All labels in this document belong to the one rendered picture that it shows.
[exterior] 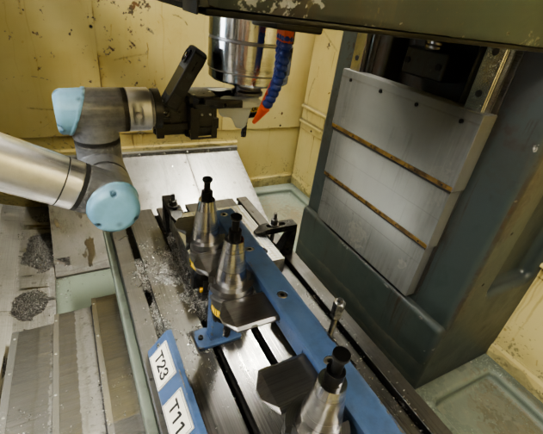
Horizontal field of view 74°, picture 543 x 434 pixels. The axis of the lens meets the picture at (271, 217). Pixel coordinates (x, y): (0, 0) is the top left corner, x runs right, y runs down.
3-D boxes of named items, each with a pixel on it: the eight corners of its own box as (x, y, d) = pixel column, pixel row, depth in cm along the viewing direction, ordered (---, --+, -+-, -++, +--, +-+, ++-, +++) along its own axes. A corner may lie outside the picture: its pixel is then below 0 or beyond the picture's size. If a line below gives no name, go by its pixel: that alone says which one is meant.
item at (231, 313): (228, 337, 44) (229, 332, 43) (213, 307, 48) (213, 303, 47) (278, 321, 47) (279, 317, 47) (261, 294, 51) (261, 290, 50)
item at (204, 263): (200, 280, 52) (200, 275, 51) (189, 257, 56) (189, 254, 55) (244, 269, 55) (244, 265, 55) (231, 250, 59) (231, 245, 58)
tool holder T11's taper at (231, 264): (250, 287, 49) (255, 247, 46) (218, 291, 48) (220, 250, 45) (243, 266, 53) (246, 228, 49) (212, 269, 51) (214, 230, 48)
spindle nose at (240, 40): (305, 87, 71) (316, 18, 65) (239, 90, 62) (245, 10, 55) (255, 70, 81) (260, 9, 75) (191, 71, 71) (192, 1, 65)
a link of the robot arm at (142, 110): (120, 82, 65) (128, 94, 59) (147, 82, 67) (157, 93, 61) (125, 123, 68) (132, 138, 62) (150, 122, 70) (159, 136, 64)
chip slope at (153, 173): (57, 313, 116) (40, 247, 103) (53, 210, 165) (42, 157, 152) (293, 257, 156) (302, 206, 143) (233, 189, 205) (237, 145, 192)
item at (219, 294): (256, 304, 50) (257, 291, 49) (212, 310, 48) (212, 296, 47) (244, 275, 55) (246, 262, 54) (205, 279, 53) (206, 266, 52)
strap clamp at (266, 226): (254, 262, 106) (259, 219, 98) (249, 255, 108) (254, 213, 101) (292, 253, 112) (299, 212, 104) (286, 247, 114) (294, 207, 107)
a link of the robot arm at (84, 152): (86, 213, 62) (75, 154, 57) (80, 185, 70) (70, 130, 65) (133, 207, 66) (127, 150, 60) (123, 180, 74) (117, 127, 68)
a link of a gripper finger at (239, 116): (262, 127, 74) (217, 125, 72) (264, 97, 71) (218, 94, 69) (264, 132, 72) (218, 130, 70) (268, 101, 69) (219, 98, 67)
